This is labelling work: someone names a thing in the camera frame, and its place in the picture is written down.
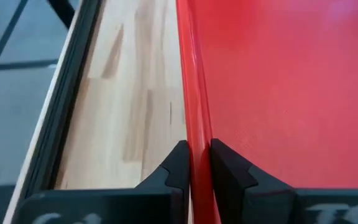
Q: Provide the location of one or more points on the black metal table frame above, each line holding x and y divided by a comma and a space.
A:
64, 102

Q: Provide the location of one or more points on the red plastic tray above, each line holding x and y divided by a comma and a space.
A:
291, 93

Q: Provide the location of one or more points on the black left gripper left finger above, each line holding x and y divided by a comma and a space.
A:
154, 202

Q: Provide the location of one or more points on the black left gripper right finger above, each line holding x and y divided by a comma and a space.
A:
259, 202

